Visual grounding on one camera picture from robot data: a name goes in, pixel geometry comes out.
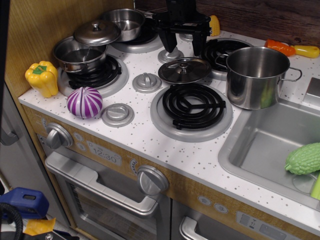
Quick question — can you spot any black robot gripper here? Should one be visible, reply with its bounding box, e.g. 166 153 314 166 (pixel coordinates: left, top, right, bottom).
152 0 211 56

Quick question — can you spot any steel pot lid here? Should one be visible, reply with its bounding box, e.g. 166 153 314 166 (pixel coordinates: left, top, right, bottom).
158 57 212 84

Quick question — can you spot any steel pan back left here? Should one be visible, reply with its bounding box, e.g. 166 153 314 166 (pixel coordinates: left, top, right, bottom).
101 8 146 42

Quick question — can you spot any tall steel stock pot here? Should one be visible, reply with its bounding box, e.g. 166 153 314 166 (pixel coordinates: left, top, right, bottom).
214 46 303 110

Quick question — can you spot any domed steel lid with knob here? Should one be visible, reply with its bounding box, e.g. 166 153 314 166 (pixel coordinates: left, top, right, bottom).
73 19 121 46

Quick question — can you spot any steel pot front left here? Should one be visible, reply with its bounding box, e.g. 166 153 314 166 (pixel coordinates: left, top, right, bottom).
53 36 108 74

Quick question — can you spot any grey stove knob back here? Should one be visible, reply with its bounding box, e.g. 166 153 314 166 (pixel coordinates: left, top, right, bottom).
179 33 193 42

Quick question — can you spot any grey stove knob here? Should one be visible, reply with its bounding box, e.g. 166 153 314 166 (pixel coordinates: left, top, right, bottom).
132 72 162 94
101 103 135 128
157 47 184 64
179 33 193 42

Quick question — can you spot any grey stove knob upper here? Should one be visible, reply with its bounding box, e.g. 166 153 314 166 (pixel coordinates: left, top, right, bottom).
157 47 184 64

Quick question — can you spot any yellow toy corn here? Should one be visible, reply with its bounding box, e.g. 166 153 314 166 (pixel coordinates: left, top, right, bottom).
209 15 221 37

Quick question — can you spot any black back right burner coil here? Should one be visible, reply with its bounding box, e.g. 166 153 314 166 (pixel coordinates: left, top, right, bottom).
201 38 251 72

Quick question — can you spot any black burner coil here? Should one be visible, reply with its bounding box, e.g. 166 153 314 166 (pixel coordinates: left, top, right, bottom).
67 55 122 90
201 38 251 72
122 17 158 46
162 83 227 130

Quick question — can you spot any black back left burner coil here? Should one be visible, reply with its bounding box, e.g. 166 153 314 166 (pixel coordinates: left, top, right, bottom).
122 17 158 46

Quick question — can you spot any grey stove knob middle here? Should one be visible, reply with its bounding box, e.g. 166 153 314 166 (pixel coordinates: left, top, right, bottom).
132 72 162 94

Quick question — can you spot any black front right burner coil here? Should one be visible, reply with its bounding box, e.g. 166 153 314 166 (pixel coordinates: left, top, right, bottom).
162 83 227 130

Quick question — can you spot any black front left burner coil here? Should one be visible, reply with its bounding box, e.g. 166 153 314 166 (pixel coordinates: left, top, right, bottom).
67 55 122 90

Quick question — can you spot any grey stove knob front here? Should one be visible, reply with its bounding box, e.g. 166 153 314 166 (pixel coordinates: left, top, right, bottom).
101 103 135 128

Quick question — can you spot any orange toy carrot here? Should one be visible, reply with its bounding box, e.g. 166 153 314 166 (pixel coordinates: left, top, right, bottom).
264 39 296 57

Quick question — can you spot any purple striped toy onion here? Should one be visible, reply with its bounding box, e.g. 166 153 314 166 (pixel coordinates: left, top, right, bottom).
66 86 103 119

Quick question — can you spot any grey sink basin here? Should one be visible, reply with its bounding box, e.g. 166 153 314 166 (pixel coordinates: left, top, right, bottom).
218 99 320 210

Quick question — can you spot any oven clock display panel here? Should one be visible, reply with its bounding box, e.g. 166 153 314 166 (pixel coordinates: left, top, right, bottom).
86 141 122 166

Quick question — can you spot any grey oven dial right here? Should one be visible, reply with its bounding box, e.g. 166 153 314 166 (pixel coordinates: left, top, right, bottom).
137 164 169 196

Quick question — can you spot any grey oven dial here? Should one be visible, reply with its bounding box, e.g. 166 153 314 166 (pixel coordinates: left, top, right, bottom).
46 122 74 150
137 164 169 196

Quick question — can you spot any yellow toy bell pepper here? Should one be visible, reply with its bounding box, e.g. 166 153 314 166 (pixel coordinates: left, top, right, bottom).
24 60 59 98

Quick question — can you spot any grey oven dial left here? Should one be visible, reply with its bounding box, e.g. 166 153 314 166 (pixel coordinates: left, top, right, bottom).
46 122 74 150

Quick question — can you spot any green toy bitter gourd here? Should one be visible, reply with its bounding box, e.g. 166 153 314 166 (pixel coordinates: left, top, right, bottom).
284 142 320 175

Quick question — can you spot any light green cup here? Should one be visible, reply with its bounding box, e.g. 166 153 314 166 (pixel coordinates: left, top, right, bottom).
310 171 320 200

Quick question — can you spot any blue clamp tool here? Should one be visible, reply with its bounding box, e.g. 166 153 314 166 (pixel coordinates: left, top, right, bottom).
0 187 50 219

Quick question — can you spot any grey oven door handle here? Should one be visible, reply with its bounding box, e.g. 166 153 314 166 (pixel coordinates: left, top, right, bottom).
45 152 159 218

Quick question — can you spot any grey right door handle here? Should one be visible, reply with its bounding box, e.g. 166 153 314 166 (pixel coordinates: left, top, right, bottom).
179 216 201 240

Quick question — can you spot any black cable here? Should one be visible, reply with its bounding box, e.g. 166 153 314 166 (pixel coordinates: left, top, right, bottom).
0 202 25 240

